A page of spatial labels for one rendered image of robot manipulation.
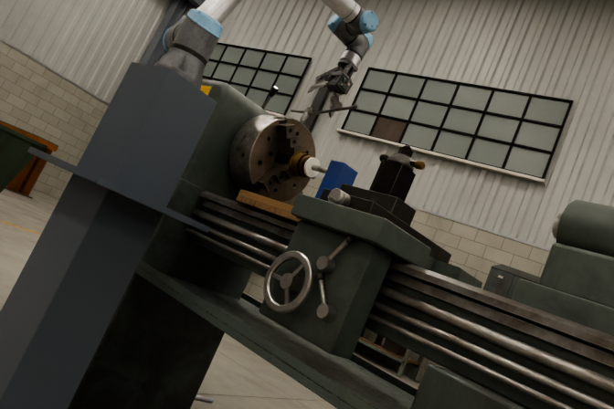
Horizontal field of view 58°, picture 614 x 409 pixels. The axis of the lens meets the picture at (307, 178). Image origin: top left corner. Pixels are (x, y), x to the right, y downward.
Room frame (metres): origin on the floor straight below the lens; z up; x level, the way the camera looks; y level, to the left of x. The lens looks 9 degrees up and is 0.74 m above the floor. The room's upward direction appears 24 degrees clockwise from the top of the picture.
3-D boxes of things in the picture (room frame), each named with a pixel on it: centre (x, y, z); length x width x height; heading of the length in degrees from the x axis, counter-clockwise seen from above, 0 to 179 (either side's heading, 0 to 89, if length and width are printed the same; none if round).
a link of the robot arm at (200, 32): (1.62, 0.49, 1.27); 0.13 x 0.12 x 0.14; 30
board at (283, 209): (1.81, -0.05, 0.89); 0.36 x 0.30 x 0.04; 133
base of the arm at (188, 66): (1.62, 0.48, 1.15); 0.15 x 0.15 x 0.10
